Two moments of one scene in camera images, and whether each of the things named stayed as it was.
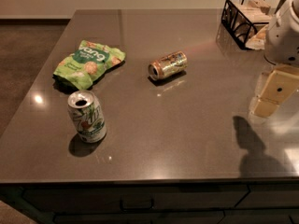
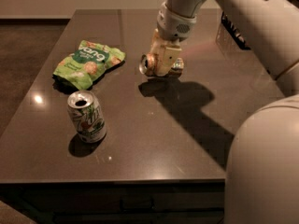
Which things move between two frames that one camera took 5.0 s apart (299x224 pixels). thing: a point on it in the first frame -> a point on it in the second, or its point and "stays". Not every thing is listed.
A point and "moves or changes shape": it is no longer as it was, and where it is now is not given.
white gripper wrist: [284, 37] -> [172, 24]
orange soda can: [168, 64] moves or changes shape
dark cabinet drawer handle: [145, 209] stays
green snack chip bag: [80, 68] stays
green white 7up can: [87, 116] stays
